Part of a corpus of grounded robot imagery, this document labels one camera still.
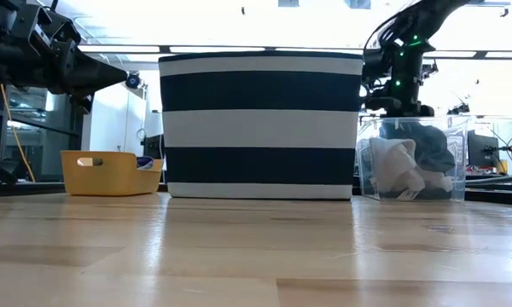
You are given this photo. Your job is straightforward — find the black background rack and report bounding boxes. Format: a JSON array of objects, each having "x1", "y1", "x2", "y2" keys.
[{"x1": 8, "y1": 84, "x2": 85, "y2": 183}]

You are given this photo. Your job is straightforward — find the navy white striped fabric basket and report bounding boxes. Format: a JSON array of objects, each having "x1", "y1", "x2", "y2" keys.
[{"x1": 158, "y1": 50, "x2": 364, "y2": 200}]

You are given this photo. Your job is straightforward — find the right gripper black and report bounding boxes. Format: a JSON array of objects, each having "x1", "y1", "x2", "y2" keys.
[{"x1": 360, "y1": 39, "x2": 437, "y2": 119}]

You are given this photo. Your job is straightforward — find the round black webcam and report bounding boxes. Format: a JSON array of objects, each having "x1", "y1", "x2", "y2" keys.
[{"x1": 125, "y1": 72, "x2": 143, "y2": 90}]

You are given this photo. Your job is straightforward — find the dark grey Puma underwear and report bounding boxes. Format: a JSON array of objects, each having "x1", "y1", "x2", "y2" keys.
[{"x1": 379, "y1": 122, "x2": 457, "y2": 172}]

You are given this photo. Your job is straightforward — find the black background box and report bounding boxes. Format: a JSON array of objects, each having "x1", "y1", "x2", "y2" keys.
[{"x1": 143, "y1": 134, "x2": 166, "y2": 160}]

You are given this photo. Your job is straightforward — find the small yellow plastic bin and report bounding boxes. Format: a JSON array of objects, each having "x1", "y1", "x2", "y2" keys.
[{"x1": 60, "y1": 149, "x2": 166, "y2": 197}]

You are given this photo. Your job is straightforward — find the white cloth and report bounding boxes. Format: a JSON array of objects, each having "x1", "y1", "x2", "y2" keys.
[{"x1": 369, "y1": 137, "x2": 454, "y2": 194}]

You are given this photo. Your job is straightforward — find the clear plastic bin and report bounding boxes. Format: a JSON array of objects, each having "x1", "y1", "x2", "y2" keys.
[{"x1": 356, "y1": 115, "x2": 470, "y2": 202}]

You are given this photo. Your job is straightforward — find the yellow cable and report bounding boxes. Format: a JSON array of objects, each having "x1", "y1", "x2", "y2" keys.
[{"x1": 0, "y1": 83, "x2": 36, "y2": 183}]

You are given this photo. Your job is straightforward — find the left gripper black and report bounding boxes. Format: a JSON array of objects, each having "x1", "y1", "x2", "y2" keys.
[{"x1": 6, "y1": 3, "x2": 130, "y2": 116}]

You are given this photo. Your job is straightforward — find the black background monitor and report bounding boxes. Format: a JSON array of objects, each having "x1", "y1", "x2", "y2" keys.
[{"x1": 467, "y1": 130, "x2": 500, "y2": 170}]

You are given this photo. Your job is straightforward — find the black underwear garment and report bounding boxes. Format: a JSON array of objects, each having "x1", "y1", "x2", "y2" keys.
[{"x1": 377, "y1": 187, "x2": 453, "y2": 200}]

